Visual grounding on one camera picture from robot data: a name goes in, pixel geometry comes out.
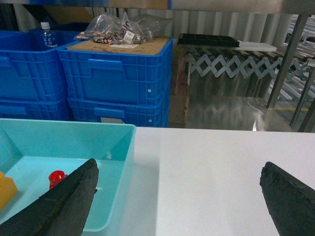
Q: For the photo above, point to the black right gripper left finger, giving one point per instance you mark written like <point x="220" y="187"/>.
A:
<point x="61" y="211"/>

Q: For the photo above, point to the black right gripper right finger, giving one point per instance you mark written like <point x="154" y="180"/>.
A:
<point x="290" y="202"/>

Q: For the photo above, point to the red toy block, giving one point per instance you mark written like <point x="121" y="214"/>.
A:
<point x="56" y="177"/>

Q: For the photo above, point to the yellow toy block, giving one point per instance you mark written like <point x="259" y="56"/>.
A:
<point x="8" y="190"/>

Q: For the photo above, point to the teal plastic bin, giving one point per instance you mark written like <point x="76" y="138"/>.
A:
<point x="30" y="150"/>

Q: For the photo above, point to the lower middle blue crate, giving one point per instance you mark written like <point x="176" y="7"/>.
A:
<point x="40" y="110"/>

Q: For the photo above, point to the lower right blue crate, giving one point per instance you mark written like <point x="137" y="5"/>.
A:
<point x="138" y="115"/>

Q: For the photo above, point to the expandable roller conveyor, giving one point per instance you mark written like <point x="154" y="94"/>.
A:
<point x="232" y="63"/>

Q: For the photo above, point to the blue crate with bottle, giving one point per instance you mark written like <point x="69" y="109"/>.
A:
<point x="28" y="71"/>

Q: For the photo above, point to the blue crate with cardboard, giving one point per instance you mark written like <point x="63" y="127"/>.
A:
<point x="117" y="78"/>

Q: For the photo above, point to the clear water bottle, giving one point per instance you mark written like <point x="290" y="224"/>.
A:
<point x="48" y="37"/>

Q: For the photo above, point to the plastic bag of batteries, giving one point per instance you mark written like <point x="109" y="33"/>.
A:
<point x="112" y="30"/>

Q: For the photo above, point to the cardboard sheet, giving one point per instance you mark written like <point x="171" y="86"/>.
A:
<point x="151" y="48"/>

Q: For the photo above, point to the black tray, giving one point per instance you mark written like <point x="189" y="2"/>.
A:
<point x="207" y="40"/>

